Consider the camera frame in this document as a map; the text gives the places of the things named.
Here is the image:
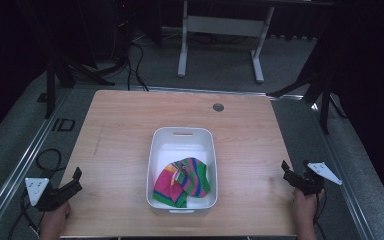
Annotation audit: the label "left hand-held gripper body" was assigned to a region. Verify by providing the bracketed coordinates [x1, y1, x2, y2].
[24, 177, 72, 212]

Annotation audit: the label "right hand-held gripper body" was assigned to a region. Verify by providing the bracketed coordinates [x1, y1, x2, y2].
[294, 161, 343, 197]

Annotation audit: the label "green pink blue striped sock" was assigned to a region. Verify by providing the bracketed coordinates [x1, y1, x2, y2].
[170, 157, 212, 199]

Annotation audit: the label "white plastic basket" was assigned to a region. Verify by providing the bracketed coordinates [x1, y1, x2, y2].
[145, 126, 219, 215]

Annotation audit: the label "person's left hand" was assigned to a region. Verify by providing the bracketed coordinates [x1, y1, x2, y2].
[39, 200, 72, 240]

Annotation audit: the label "person's right hand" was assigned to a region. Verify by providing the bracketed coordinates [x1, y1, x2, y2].
[291, 187, 326, 228]

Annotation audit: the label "black metal stand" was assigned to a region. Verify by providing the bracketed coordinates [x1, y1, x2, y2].
[267, 63, 348, 135]
[36, 49, 116, 120]

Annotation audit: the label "aluminium floor rail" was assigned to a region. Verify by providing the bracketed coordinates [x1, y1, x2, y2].
[308, 99, 376, 240]
[0, 87, 73, 231]

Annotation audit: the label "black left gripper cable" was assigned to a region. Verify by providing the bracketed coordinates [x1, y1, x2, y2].
[8, 148, 67, 240]

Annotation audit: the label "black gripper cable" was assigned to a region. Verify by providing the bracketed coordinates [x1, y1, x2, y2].
[8, 148, 67, 240]
[312, 188, 328, 240]

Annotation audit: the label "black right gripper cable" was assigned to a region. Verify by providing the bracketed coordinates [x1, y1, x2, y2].
[312, 188, 328, 240]

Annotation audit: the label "black floor cable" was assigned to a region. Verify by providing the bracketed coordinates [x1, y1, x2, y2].
[125, 41, 150, 92]

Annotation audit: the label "white metal desk frame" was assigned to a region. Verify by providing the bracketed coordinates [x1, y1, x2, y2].
[177, 0, 276, 84]

